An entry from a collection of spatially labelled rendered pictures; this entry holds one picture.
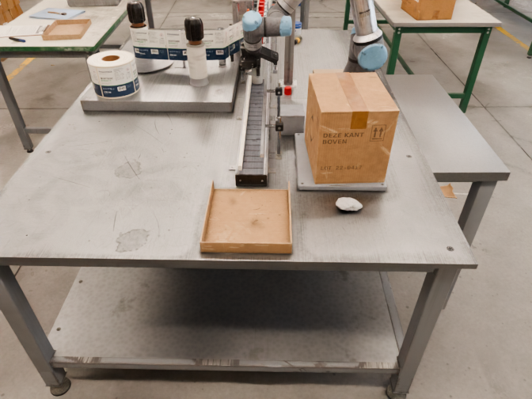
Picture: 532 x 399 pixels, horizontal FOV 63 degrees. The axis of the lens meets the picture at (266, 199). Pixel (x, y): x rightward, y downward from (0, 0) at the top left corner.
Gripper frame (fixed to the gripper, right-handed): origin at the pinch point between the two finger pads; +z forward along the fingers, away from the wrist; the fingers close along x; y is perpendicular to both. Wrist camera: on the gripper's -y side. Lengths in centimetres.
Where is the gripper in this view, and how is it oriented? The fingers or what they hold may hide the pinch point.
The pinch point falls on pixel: (259, 75)
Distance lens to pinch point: 206.3
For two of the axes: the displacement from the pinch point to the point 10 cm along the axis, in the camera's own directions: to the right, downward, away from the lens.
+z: 0.1, 3.7, 9.3
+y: -10.0, -0.1, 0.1
